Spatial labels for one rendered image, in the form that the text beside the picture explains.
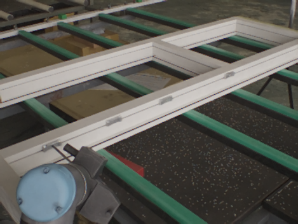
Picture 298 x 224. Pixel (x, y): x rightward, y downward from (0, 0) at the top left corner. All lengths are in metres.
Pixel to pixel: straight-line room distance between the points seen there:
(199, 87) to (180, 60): 0.29
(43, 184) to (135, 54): 1.12
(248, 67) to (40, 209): 1.07
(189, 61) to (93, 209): 0.94
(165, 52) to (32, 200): 1.14
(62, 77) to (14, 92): 0.18
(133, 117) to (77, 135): 0.18
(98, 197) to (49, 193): 0.15
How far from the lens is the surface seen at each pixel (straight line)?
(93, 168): 0.69
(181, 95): 1.20
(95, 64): 1.48
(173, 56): 1.55
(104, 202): 0.66
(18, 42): 2.15
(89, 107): 1.74
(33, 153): 0.96
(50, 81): 1.40
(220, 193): 1.32
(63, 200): 0.52
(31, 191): 0.53
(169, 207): 0.85
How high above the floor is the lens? 1.43
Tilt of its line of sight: 28 degrees down
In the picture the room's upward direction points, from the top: 1 degrees counter-clockwise
